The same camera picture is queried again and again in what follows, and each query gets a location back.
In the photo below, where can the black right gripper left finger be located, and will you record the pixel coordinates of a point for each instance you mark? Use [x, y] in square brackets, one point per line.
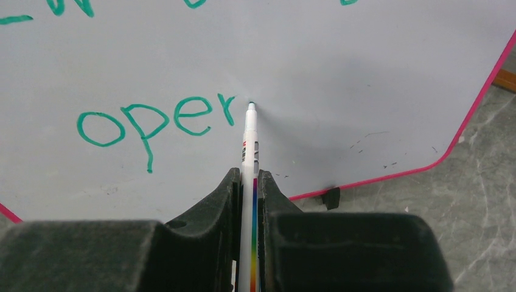
[192, 252]

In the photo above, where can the pink framed whiteboard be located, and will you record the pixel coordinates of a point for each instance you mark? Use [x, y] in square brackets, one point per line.
[136, 109]

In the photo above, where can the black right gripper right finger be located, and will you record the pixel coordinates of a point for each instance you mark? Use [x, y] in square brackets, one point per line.
[327, 251]

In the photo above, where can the wooden shelf rack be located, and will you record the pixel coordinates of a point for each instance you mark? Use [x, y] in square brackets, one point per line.
[506, 80]

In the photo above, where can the green white marker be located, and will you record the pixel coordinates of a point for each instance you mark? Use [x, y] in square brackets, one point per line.
[248, 265]

